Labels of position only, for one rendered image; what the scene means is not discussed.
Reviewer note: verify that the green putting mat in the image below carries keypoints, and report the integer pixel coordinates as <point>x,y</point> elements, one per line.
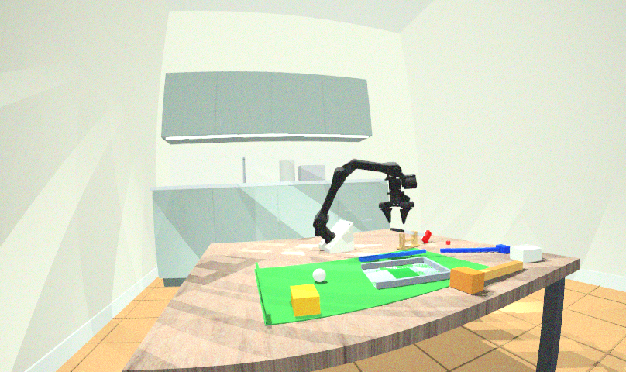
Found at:
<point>345,288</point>

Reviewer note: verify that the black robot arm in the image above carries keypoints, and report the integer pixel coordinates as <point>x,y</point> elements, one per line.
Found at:
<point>341,173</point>

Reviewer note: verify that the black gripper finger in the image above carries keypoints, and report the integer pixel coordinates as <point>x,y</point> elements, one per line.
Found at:
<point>404,214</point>
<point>387,213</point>

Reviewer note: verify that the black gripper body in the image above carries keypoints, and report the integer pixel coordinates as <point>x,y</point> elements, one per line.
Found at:
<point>395,201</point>

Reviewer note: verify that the yellow cube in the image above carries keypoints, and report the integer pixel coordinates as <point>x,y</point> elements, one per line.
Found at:
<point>305,300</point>

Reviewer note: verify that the white ball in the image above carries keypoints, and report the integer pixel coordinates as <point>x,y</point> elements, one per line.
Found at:
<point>319,275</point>

